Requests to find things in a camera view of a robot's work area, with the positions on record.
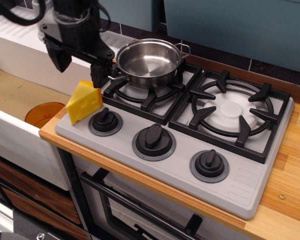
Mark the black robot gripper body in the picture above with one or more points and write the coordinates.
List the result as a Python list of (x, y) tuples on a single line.
[(80, 37)]

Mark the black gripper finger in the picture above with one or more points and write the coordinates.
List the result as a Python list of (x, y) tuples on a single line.
[(60, 58), (99, 72)]

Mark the yellow toy cheese wedge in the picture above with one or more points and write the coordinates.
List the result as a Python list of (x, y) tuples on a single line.
[(85, 100)]

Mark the stainless steel pot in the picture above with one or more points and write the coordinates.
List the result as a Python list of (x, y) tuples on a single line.
[(150, 63)]

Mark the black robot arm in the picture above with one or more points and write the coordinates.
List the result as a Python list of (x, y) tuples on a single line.
[(76, 8)]

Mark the black left stove knob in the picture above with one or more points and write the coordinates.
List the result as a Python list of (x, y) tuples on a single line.
[(105, 123)]

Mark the black stove knob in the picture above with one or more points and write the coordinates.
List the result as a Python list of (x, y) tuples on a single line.
[(154, 143), (209, 166), (105, 123)]

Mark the black middle stove knob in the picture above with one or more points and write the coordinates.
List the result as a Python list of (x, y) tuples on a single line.
[(154, 143)]

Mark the grey toy stove top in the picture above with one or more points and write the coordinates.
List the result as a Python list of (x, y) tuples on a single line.
[(240, 193)]

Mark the black right stove knob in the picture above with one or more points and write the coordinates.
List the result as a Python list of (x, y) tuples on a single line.
[(209, 166)]

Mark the grey toy faucet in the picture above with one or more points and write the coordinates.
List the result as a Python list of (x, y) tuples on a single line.
[(48, 16)]

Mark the white toy sink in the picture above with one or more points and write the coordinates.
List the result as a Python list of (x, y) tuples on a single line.
[(29, 78)]

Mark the black left burner grate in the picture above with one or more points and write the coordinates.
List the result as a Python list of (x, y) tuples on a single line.
[(156, 104)]

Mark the black burner grate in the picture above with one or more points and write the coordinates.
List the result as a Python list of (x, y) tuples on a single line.
[(156, 104), (236, 115)]

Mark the wooden drawer fronts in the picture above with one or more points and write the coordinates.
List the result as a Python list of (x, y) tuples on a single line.
[(40, 200)]

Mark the black right burner grate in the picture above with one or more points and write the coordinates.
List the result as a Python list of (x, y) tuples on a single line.
[(236, 115)]

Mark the oven door with black handle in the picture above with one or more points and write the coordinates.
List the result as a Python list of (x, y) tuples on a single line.
[(140, 222)]

